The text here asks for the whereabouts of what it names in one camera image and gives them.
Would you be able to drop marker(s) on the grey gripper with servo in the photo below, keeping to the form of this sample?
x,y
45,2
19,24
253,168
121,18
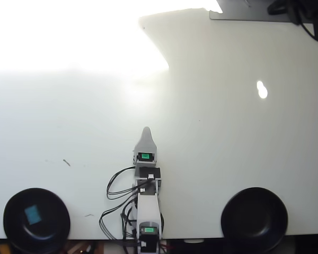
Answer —
x,y
155,158

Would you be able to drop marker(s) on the blue foam cube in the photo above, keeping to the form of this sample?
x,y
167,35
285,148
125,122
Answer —
x,y
33,214

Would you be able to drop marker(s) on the white Koch robot arm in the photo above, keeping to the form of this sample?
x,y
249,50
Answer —
x,y
147,209

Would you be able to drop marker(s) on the white clamp piece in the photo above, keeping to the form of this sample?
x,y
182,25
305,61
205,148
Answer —
x,y
193,241

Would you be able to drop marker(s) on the black round bowl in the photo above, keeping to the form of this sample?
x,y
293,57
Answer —
x,y
53,225
254,219

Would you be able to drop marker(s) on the yellow object under table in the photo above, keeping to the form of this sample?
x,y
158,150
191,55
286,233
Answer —
x,y
3,249

